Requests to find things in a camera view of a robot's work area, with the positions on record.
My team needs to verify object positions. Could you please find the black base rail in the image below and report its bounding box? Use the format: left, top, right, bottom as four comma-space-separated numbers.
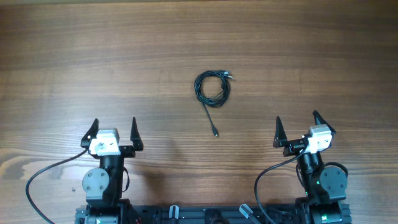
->
75, 203, 353, 224

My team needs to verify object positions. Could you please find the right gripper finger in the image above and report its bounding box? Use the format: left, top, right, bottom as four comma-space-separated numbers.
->
312, 110, 336, 134
273, 116, 287, 148

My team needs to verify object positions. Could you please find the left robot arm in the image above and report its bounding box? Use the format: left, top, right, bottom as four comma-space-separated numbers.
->
75, 118, 144, 224

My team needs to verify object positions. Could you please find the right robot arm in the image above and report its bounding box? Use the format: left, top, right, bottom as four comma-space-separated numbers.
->
273, 110, 352, 224

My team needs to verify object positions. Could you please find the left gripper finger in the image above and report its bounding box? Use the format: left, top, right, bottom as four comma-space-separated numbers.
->
130, 117, 144, 151
80, 118, 99, 147

